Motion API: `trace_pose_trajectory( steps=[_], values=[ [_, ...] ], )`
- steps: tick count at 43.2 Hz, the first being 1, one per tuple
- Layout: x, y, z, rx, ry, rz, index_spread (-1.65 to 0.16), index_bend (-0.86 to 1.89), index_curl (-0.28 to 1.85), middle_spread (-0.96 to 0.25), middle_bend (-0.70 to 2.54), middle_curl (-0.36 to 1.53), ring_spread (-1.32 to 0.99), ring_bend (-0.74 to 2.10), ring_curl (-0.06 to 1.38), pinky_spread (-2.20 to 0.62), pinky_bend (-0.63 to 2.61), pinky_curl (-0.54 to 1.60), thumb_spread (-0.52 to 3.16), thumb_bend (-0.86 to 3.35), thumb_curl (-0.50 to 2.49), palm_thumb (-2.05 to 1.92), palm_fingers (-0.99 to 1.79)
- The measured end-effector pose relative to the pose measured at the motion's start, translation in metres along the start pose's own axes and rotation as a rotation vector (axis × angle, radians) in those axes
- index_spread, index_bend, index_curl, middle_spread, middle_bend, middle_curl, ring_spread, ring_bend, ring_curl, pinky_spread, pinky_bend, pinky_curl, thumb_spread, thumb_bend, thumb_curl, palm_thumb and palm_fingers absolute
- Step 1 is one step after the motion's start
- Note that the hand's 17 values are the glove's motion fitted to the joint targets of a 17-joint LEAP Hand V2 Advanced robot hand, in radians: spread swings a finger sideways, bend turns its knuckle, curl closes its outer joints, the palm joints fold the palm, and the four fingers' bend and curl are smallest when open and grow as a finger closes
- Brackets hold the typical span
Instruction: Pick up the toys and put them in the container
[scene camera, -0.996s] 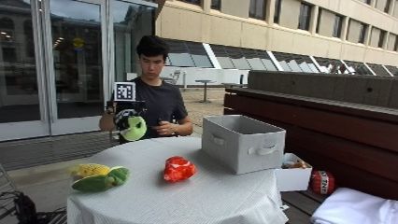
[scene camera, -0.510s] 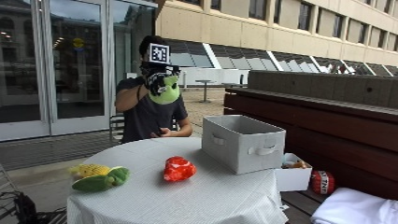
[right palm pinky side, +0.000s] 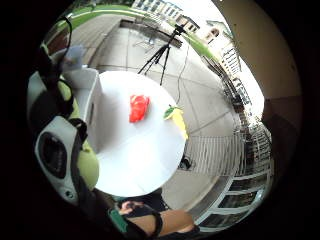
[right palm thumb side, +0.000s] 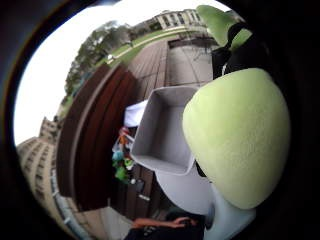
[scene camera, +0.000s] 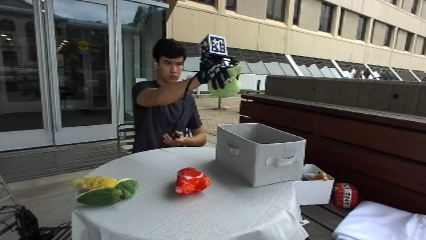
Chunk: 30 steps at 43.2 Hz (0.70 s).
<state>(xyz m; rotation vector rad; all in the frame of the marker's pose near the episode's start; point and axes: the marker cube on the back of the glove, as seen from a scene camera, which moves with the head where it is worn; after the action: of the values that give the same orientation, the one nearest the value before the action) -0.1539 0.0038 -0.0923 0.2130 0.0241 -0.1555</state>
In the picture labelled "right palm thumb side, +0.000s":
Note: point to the beige long building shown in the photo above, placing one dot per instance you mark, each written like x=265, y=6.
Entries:
x=178, y=19

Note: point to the dark brown wooden bench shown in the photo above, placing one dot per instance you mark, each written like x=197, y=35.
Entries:
x=96, y=140

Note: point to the beige tall building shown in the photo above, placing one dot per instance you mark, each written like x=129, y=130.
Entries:
x=36, y=163

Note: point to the pile of colourful toys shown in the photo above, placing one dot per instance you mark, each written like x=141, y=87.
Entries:
x=121, y=160

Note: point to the small dark object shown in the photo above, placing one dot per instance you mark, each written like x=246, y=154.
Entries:
x=139, y=185

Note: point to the white cloth bag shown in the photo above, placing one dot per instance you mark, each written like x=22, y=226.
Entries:
x=135, y=115

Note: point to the the person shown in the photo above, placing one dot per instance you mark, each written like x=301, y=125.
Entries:
x=166, y=233

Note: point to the green trees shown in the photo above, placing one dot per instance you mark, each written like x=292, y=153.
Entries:
x=96, y=50

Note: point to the small white object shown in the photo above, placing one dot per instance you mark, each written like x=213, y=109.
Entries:
x=144, y=197

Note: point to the grey fabric storage box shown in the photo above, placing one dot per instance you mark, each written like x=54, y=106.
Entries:
x=160, y=133

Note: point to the grey metal railing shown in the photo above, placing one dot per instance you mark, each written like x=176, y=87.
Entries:
x=65, y=206

